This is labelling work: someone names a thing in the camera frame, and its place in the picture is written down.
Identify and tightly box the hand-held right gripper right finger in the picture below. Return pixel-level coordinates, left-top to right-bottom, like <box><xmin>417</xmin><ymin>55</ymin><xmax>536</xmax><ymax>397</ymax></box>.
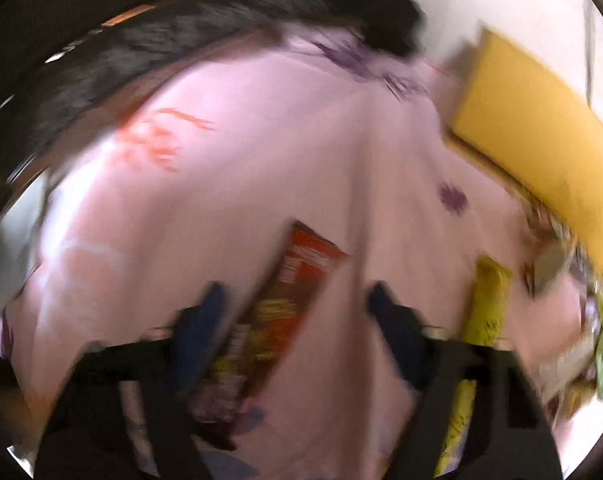
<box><xmin>368</xmin><ymin>280</ymin><xmax>565</xmax><ymax>480</ymax></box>

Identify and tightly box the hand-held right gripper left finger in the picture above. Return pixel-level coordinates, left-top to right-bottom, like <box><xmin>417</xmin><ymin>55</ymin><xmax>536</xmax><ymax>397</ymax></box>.
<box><xmin>34</xmin><ymin>281</ymin><xmax>228</xmax><ymax>480</ymax></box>

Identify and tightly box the red snack packet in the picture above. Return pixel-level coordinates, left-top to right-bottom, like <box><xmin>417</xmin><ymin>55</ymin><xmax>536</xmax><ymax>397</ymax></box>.
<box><xmin>190</xmin><ymin>219</ymin><xmax>351</xmax><ymax>452</ymax></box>

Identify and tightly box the yellow cardboard box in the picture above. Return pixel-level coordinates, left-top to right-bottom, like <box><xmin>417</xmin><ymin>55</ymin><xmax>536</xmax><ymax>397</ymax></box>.
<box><xmin>444</xmin><ymin>25</ymin><xmax>603</xmax><ymax>281</ymax></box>

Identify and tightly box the yellow-green snack packet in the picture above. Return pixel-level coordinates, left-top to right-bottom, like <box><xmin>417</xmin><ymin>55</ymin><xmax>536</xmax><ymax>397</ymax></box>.
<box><xmin>435</xmin><ymin>254</ymin><xmax>515</xmax><ymax>477</ymax></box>

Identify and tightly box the pink printed tablecloth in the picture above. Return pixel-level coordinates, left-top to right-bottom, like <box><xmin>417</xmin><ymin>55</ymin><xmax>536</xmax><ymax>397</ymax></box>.
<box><xmin>0</xmin><ymin>25</ymin><xmax>603</xmax><ymax>480</ymax></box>

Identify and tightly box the dark cloth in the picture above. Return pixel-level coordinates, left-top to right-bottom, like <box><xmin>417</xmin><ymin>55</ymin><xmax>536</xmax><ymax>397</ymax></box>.
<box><xmin>0</xmin><ymin>0</ymin><xmax>428</xmax><ymax>231</ymax></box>

